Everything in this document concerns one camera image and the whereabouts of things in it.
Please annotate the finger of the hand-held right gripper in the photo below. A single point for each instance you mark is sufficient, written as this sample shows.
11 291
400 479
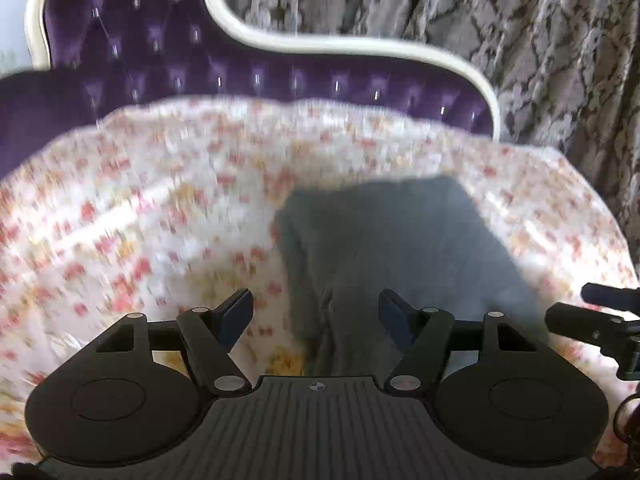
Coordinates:
607 294
580 322

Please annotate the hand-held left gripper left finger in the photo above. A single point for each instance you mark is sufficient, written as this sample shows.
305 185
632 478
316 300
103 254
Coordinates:
237 316

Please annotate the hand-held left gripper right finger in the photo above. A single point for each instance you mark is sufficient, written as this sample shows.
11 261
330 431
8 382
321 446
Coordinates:
396 317

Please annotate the grey small garment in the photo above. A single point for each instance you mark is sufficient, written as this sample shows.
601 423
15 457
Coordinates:
390 240

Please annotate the floral bed sheet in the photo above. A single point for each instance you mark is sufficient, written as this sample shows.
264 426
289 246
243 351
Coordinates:
150 200

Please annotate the purple tufted headboard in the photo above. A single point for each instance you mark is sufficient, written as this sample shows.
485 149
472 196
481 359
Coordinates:
150 35

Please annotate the grey patterned curtain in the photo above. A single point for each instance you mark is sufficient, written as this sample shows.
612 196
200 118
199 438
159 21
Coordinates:
500 20

